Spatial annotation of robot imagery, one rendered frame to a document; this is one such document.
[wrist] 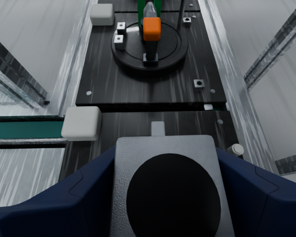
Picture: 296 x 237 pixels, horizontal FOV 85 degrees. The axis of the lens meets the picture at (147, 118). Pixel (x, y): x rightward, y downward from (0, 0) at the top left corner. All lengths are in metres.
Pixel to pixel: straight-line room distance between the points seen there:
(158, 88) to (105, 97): 0.09
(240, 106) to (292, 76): 0.29
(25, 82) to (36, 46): 0.33
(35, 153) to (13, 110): 0.08
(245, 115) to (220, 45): 0.17
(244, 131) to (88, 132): 0.22
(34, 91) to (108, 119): 0.12
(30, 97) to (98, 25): 0.21
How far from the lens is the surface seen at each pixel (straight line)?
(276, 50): 0.33
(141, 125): 0.23
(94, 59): 0.33
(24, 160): 0.34
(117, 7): 0.45
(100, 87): 0.28
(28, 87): 0.29
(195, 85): 0.27
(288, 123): 0.47
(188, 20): 0.40
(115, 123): 0.24
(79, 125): 0.23
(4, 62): 0.27
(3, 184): 0.35
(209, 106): 0.27
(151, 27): 0.21
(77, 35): 0.41
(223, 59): 0.37
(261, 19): 0.72
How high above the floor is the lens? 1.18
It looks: 63 degrees down
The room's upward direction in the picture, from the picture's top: straight up
